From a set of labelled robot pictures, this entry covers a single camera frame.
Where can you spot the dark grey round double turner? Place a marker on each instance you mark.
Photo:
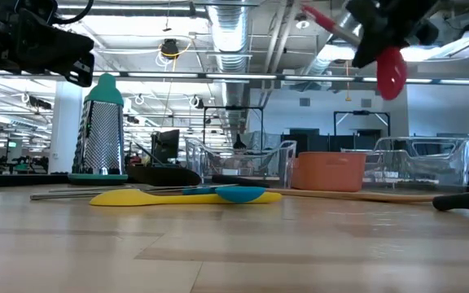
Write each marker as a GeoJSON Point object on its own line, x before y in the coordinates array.
{"type": "Point", "coordinates": [165, 176]}

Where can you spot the steel box grater teal trim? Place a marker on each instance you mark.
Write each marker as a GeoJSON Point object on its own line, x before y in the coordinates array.
{"type": "Point", "coordinates": [100, 134]}

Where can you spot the black background rig frame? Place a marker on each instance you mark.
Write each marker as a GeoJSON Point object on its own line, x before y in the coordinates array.
{"type": "Point", "coordinates": [234, 108]}
{"type": "Point", "coordinates": [360, 112]}

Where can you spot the blue silicone spatula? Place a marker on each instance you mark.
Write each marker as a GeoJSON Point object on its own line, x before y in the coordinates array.
{"type": "Point", "coordinates": [240, 194]}

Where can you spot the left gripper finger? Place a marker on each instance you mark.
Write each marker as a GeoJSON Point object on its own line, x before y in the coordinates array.
{"type": "Point", "coordinates": [55, 45]}

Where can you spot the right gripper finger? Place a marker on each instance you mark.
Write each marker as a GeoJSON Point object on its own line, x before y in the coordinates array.
{"type": "Point", "coordinates": [381, 34]}

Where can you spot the wooden slotted spatula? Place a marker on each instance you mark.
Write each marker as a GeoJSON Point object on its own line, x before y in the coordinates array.
{"type": "Point", "coordinates": [352, 196]}

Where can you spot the orange plastic bin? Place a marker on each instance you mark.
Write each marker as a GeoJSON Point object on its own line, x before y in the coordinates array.
{"type": "Point", "coordinates": [328, 171]}

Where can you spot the clear plastic bin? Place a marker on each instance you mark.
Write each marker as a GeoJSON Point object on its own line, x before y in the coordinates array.
{"type": "Point", "coordinates": [238, 163]}
{"type": "Point", "coordinates": [422, 163]}

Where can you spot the yellow silicone spatula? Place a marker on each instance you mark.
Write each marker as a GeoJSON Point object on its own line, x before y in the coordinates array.
{"type": "Point", "coordinates": [145, 198]}

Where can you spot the black background monitor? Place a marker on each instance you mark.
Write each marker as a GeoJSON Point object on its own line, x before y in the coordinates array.
{"type": "Point", "coordinates": [166, 145]}

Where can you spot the silver ventilation duct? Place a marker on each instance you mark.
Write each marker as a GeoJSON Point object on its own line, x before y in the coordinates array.
{"type": "Point", "coordinates": [228, 36]}

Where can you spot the silver butter knife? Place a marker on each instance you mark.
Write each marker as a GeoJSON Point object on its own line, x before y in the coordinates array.
{"type": "Point", "coordinates": [157, 188]}
{"type": "Point", "coordinates": [67, 195]}

